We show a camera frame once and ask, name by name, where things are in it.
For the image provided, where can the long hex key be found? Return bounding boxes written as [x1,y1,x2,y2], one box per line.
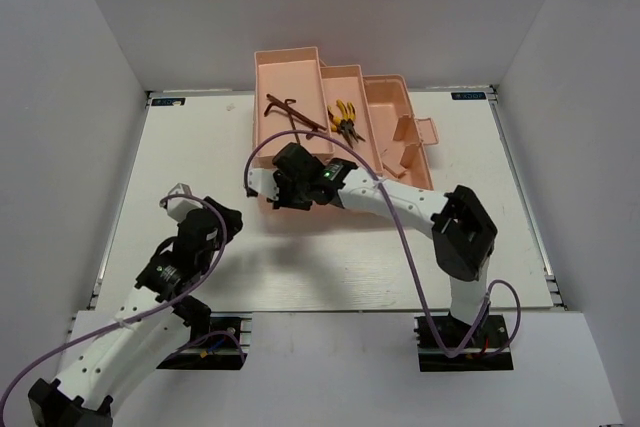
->
[283,102,327,144]
[263,94,296,117]

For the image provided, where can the small dark hex key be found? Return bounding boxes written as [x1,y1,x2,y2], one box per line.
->
[282,96,301,148]

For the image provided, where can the yellow needle nose pliers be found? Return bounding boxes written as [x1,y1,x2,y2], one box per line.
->
[332,100,366,147]

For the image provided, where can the yellow side cutter pliers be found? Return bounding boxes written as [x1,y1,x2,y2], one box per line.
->
[327,103,358,145]

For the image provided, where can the pink plastic tool box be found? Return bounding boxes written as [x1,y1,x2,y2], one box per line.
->
[252,47,439,190]

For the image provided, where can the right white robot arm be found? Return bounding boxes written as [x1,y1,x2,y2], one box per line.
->
[273,143,497,346]

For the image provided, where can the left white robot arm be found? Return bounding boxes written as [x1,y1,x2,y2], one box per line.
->
[28,193,243,426]

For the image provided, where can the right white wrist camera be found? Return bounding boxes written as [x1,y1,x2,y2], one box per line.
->
[245,167,279,202]

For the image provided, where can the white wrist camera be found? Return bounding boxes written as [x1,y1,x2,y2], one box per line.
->
[160,183,200,223]
[245,167,279,202]

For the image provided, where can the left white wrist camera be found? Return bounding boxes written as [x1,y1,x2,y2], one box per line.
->
[160,183,200,223]

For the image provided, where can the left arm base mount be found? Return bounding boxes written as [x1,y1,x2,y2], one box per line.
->
[158,296,252,371]

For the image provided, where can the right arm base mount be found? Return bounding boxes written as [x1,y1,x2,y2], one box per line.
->
[414,314,514,373]

